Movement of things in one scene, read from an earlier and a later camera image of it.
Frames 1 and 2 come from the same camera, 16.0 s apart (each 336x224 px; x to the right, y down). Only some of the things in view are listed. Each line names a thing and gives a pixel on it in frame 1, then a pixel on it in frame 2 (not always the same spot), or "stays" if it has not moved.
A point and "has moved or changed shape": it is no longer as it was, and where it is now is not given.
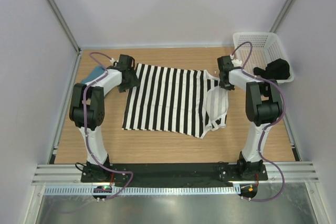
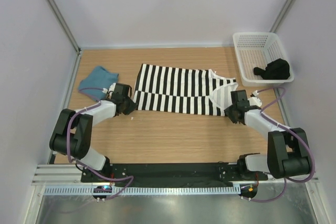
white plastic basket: [265, 47] stays
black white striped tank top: [176, 100] has moved or changed shape
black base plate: [161, 172] stays
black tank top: [279, 70] stays
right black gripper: [224, 86] to [228, 111]
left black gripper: [134, 83] to [131, 107]
